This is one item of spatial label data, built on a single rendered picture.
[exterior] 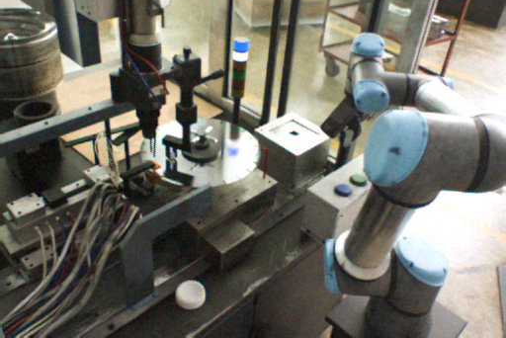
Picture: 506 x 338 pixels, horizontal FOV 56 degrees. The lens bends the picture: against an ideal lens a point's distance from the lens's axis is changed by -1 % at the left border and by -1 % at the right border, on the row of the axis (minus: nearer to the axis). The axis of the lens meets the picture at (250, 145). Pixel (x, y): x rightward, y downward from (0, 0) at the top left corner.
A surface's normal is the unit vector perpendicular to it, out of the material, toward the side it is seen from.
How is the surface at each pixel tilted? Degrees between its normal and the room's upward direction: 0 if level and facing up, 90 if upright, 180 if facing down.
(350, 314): 0
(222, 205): 0
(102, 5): 90
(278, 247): 0
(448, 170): 82
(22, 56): 90
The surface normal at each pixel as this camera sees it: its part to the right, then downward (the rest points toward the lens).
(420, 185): -0.07, 0.78
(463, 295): 0.07, -0.82
